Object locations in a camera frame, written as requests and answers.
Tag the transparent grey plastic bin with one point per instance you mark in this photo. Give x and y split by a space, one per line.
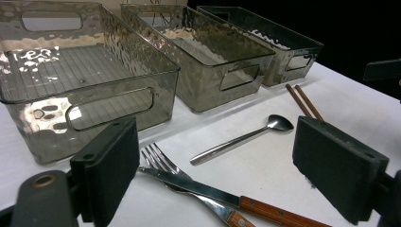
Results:
205 91
31 126
277 74

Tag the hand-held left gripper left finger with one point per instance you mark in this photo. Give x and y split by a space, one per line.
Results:
110 170

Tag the steel spoon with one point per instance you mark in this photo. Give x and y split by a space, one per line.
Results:
233 142

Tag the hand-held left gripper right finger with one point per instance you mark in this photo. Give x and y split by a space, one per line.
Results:
337 170

